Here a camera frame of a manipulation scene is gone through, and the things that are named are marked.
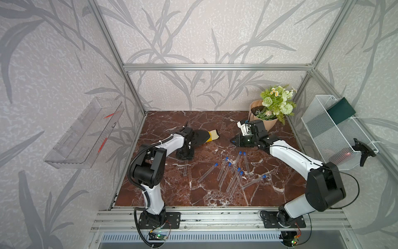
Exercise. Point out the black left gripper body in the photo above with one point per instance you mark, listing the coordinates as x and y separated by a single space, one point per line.
186 154

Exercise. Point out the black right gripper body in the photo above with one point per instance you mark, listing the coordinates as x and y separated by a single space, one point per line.
247 141

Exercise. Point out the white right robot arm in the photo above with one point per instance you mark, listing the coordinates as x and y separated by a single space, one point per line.
324 185

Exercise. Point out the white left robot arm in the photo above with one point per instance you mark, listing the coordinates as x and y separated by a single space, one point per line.
147 168

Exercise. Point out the beige flower pot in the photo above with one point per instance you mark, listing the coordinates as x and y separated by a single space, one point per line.
257 111

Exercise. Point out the green white artificial flowers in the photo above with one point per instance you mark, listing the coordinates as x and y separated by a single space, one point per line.
279 101

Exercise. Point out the dark green card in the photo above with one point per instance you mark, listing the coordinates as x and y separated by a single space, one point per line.
340 111

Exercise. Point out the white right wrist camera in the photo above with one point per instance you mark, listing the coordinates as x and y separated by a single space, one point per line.
244 127

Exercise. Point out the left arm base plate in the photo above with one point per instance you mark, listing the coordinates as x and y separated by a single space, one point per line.
150 221

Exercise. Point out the white wire mesh basket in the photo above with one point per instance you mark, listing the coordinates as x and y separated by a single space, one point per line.
334 141

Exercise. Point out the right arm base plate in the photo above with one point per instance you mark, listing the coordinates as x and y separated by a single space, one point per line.
281 220

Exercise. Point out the aluminium front rail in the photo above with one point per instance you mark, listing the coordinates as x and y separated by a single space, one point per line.
219 218

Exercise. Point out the clear acrylic wall shelf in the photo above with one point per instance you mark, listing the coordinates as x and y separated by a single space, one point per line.
85 139

